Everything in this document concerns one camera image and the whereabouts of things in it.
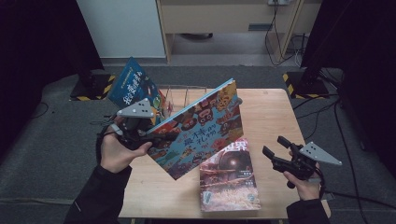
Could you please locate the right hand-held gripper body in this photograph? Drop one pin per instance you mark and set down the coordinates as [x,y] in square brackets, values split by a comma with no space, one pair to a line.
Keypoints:
[300,165]

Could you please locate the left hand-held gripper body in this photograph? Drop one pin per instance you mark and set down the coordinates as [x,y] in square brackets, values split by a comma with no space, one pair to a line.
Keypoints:
[137,124]

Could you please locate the blue monster picture book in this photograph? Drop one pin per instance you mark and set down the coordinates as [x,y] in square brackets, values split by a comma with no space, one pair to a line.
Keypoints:
[132,85]

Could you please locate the colourful bears picture book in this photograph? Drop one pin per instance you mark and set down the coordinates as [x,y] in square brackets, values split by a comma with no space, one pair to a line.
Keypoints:
[202,130]

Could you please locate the clear acrylic book rack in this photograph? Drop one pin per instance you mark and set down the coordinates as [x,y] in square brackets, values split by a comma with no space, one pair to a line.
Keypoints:
[186,95]

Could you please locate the red science fiction magazine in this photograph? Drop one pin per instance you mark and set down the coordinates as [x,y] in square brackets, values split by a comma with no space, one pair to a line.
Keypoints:
[229,183]

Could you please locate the person's right hand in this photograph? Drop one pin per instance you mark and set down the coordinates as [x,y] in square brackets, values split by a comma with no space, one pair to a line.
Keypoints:
[308,189]

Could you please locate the person's left hand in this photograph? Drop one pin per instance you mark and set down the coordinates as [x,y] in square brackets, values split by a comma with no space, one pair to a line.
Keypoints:
[115,155]

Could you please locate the grey tape piece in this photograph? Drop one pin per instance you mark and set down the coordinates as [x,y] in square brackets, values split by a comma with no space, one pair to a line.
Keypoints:
[328,196]

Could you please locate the black stand base yellow stripes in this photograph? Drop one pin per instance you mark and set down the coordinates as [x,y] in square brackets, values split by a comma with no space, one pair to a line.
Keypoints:
[93,90]
[306,87]

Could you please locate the dark curtain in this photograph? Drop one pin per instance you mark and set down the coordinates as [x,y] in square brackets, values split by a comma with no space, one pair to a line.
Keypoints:
[31,46]
[367,46]

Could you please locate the beige desk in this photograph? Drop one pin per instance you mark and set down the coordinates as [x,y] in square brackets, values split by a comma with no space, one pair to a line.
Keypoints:
[218,17]

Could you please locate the white power strip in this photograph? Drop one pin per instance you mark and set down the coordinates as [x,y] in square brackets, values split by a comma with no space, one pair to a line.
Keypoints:
[278,2]

